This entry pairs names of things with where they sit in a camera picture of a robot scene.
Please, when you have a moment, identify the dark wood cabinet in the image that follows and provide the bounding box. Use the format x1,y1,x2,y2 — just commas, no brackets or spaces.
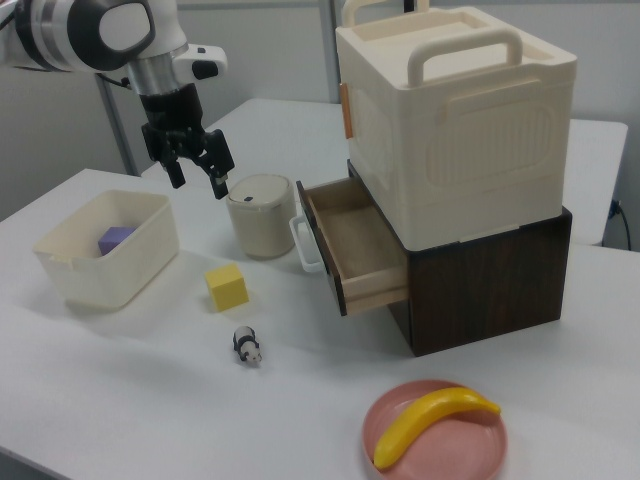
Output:
346,159,573,358

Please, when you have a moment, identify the grey partition post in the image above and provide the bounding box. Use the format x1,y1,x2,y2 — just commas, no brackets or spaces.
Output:
324,0,344,105
94,73,140,177

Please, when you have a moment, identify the small panda toy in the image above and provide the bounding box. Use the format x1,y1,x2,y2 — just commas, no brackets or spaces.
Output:
231,325,265,368

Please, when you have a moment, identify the cream storage box with handles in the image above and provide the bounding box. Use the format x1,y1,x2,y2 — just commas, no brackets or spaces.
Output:
334,0,579,251

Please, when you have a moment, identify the white drawer handle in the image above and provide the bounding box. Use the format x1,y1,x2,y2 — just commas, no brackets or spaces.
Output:
288,214,326,274

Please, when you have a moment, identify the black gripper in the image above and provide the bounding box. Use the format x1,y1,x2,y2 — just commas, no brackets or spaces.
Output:
137,82,236,201

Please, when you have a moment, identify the wooden drawer with dark front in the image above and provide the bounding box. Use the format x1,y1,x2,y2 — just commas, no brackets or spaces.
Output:
295,175,410,318

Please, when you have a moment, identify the purple foam cube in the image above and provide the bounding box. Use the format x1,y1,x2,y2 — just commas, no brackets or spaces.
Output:
97,225,138,257

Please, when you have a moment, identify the black wall cable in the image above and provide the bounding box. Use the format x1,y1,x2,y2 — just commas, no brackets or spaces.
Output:
608,199,633,249

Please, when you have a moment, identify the pink plate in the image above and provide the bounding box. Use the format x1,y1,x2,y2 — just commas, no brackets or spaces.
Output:
361,379,511,480

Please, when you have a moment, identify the cream cylindrical trash can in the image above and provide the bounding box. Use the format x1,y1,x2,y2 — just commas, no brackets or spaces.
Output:
225,173,296,260

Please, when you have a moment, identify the cream rectangular plastic bin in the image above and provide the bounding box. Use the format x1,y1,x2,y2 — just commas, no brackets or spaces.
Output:
32,189,181,313

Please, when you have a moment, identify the orange box latch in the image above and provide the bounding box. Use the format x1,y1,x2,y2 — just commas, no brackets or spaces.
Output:
340,82,355,140

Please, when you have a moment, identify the yellow foam cube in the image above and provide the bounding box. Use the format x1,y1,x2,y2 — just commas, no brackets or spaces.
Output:
205,264,250,314

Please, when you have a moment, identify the yellow toy banana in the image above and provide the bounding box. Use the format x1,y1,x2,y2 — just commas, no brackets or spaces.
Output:
373,385,502,471

